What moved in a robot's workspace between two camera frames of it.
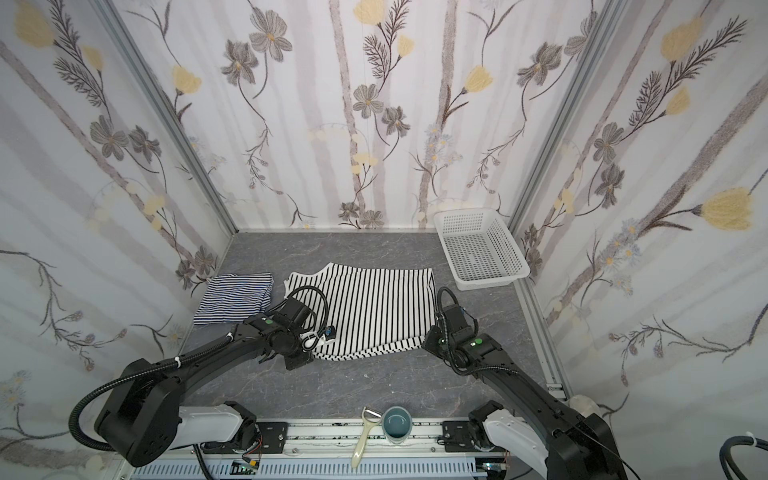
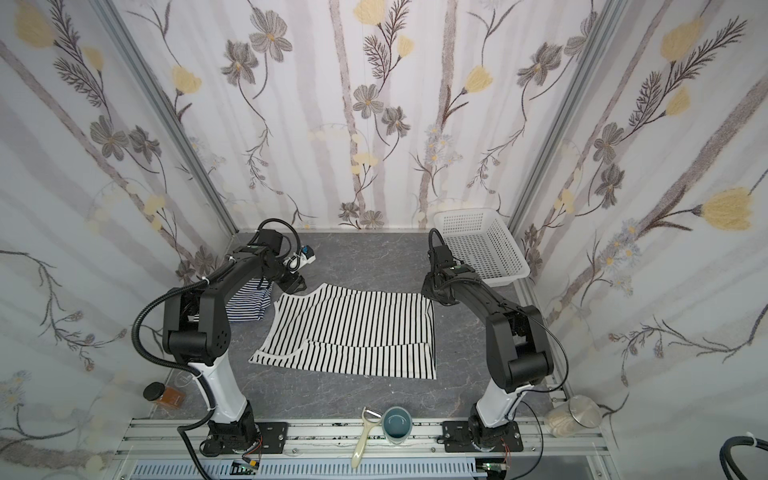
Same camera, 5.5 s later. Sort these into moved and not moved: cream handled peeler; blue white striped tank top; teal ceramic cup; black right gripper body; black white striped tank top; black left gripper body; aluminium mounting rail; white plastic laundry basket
Moved: black left gripper body; black white striped tank top; black right gripper body
Not moved: aluminium mounting rail; blue white striped tank top; white plastic laundry basket; teal ceramic cup; cream handled peeler
